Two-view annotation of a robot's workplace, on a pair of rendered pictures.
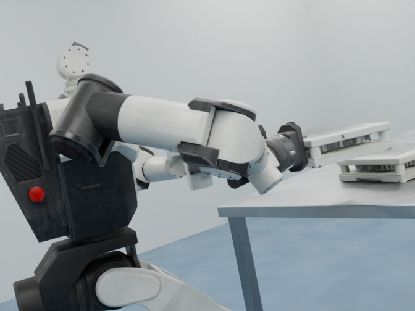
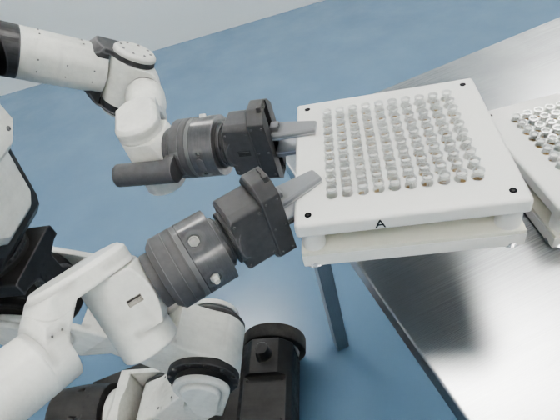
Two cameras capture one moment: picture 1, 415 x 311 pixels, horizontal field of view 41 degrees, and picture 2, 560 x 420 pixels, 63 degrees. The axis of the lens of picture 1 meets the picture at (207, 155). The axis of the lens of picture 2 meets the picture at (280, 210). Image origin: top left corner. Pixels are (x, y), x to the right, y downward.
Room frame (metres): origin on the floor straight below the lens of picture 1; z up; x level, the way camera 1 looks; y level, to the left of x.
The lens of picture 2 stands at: (1.05, -0.45, 1.38)
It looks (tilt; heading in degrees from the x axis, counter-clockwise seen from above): 43 degrees down; 35
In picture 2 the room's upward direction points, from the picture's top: 17 degrees counter-clockwise
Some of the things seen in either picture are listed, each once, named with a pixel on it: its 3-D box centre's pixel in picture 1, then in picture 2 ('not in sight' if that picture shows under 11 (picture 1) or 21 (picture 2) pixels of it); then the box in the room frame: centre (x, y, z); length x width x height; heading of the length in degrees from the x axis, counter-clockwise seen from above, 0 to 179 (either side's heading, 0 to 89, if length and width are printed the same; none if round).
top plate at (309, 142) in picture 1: (325, 135); (393, 149); (1.50, -0.33, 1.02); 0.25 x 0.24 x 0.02; 21
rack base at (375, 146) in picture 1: (328, 152); (394, 178); (1.50, -0.33, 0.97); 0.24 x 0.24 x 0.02; 21
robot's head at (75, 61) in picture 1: (73, 68); not in sight; (1.27, 0.26, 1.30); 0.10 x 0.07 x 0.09; 21
